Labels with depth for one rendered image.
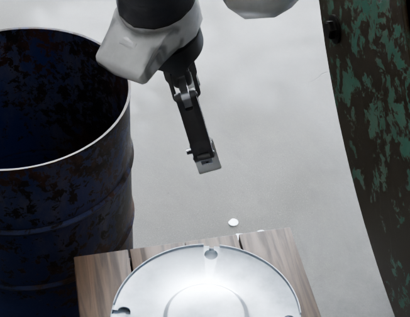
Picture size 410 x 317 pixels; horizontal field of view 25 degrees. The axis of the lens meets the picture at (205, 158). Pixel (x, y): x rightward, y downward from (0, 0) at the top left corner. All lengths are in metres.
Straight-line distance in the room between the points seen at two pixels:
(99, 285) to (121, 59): 0.61
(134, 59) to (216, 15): 1.77
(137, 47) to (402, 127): 0.41
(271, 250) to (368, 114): 0.89
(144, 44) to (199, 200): 1.19
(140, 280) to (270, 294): 0.21
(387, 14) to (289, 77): 1.87
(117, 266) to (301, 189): 0.75
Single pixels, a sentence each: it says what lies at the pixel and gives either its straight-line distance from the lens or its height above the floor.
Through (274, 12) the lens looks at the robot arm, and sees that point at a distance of 0.92.
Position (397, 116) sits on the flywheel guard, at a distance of 0.65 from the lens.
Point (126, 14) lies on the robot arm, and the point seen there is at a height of 0.97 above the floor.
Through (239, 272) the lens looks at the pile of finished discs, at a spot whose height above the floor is 0.40.
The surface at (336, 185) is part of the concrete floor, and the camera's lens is 2.20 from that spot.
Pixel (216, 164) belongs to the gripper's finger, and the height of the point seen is 0.72.
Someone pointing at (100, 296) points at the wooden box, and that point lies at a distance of 1.51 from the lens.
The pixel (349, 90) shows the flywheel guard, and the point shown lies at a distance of 0.73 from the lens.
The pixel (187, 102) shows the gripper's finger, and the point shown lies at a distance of 1.05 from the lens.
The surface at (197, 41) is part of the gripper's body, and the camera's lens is 1.04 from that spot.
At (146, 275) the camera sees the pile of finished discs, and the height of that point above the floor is 0.40.
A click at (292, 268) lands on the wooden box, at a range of 1.55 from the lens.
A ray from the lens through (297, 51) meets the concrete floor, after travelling 2.61.
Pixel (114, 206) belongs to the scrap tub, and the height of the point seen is 0.28.
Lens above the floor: 1.51
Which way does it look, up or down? 42 degrees down
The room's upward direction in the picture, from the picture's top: straight up
